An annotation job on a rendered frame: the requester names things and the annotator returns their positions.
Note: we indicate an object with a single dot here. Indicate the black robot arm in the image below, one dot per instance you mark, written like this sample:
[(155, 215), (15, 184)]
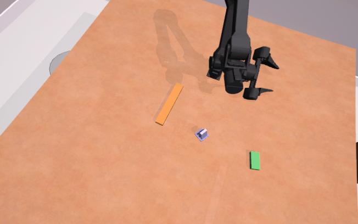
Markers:
[(234, 46)]

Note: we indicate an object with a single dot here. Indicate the green rectangular block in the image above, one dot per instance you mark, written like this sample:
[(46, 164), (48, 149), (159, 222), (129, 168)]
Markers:
[(254, 160)]

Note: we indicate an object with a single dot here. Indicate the orange bar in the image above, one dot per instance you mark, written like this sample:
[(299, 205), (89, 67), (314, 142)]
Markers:
[(169, 104)]

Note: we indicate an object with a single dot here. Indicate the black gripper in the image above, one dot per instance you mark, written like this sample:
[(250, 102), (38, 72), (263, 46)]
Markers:
[(261, 55)]

